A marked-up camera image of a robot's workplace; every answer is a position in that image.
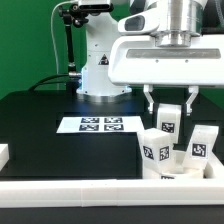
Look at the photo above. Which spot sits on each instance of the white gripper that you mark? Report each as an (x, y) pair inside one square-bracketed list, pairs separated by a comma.
[(136, 60)]

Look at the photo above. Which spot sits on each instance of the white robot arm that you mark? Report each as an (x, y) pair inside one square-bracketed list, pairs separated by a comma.
[(176, 43)]

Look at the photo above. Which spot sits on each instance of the white marker sheet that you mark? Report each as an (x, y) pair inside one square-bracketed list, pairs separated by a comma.
[(108, 124)]

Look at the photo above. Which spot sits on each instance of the white front fence bar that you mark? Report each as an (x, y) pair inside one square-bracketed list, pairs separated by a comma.
[(94, 193)]

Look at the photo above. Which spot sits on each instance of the white left fence bar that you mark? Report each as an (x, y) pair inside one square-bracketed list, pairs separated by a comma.
[(4, 155)]

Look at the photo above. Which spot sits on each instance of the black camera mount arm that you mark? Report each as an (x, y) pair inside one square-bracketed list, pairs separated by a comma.
[(72, 17)]

